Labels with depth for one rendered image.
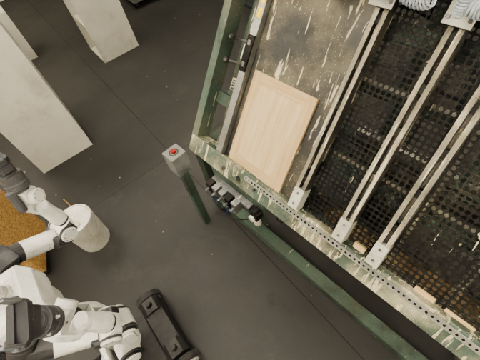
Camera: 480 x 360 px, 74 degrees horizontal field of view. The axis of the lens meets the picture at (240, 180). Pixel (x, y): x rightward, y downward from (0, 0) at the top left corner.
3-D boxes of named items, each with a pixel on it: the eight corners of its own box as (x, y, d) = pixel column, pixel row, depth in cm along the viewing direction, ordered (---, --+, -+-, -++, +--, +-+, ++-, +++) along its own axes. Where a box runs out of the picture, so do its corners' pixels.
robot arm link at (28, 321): (-2, 356, 77) (29, 350, 88) (38, 343, 78) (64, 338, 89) (-2, 303, 82) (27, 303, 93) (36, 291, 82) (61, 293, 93)
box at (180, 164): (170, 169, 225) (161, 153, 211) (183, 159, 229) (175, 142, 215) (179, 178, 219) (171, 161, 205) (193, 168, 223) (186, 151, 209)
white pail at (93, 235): (74, 236, 295) (42, 211, 258) (103, 217, 303) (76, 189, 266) (86, 261, 278) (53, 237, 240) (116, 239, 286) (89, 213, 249)
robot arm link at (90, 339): (121, 346, 124) (55, 366, 113) (116, 313, 131) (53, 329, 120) (123, 337, 116) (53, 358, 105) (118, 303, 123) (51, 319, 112)
